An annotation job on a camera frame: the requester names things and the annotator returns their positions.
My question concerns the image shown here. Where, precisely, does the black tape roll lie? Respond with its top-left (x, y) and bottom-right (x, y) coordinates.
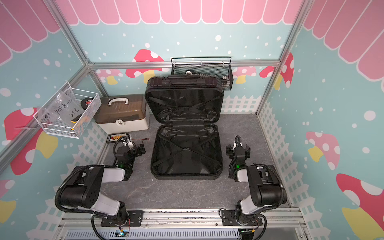
top-left (81, 98), bottom-right (94, 110)

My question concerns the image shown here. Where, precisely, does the black charger board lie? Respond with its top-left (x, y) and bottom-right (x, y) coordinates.
top-left (106, 133), bottom-right (132, 144)

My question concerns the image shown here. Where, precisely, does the socket tool set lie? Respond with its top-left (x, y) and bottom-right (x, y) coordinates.
top-left (185, 71), bottom-right (233, 90)

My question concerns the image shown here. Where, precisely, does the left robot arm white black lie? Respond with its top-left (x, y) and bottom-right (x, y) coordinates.
top-left (55, 136), bottom-right (146, 227)

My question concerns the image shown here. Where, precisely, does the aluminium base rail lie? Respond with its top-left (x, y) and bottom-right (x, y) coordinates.
top-left (53, 208), bottom-right (311, 240)

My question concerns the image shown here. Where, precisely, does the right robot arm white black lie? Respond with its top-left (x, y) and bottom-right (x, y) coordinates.
top-left (219, 136), bottom-right (288, 226)

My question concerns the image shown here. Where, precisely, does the black wire mesh basket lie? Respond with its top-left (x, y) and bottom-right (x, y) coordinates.
top-left (171, 57), bottom-right (234, 91)

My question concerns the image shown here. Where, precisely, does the yellow black tool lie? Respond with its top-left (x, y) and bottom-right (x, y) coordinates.
top-left (71, 114), bottom-right (83, 124)

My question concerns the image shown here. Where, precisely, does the black hard-shell suitcase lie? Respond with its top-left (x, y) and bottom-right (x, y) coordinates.
top-left (144, 75), bottom-right (224, 180)

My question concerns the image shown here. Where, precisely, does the brown lid storage box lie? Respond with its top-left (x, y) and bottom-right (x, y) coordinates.
top-left (94, 94), bottom-right (150, 134)

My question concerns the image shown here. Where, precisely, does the clear acrylic wall bin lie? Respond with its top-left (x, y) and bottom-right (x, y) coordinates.
top-left (33, 82), bottom-right (102, 139)

